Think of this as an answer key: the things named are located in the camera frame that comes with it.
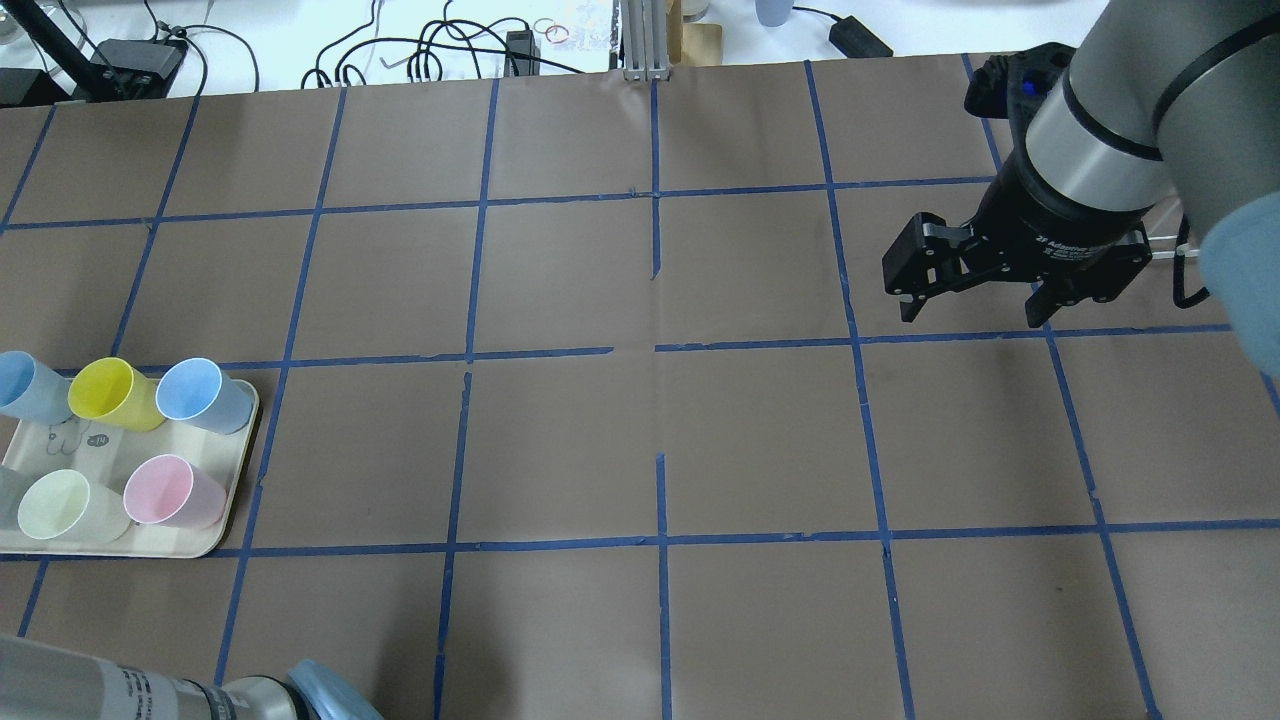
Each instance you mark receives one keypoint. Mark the pale green cup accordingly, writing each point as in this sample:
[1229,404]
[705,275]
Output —
[65,505]

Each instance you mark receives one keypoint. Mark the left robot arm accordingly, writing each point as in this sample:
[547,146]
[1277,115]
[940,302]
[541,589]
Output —
[43,682]

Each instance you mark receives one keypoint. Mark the black monitor stand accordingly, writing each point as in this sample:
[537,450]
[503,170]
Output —
[109,70]

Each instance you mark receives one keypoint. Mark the white ikea cup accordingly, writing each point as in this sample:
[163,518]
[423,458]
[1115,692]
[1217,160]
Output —
[14,486]

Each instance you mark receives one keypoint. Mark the yellow cup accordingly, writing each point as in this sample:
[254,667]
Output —
[112,392]

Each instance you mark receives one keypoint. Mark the aluminium frame post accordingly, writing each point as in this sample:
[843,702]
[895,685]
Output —
[643,49]

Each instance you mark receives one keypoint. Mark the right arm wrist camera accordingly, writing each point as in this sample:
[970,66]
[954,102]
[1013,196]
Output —
[1014,86]

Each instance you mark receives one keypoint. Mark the black power adapter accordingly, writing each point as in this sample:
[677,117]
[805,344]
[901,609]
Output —
[854,40]

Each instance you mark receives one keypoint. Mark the blue cup near pink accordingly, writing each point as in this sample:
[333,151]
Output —
[198,392]

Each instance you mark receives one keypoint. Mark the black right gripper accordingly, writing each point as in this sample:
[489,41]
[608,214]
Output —
[1062,228]

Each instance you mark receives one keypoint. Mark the white wire cup rack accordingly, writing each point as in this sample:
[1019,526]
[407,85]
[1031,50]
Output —
[1163,223]

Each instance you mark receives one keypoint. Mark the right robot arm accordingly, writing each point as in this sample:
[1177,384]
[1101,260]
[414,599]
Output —
[1163,98]

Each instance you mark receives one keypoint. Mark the blue cup at tray end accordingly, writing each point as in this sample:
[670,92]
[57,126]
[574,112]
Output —
[31,391]

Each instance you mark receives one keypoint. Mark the beige serving tray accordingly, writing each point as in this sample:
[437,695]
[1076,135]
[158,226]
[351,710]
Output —
[109,455]

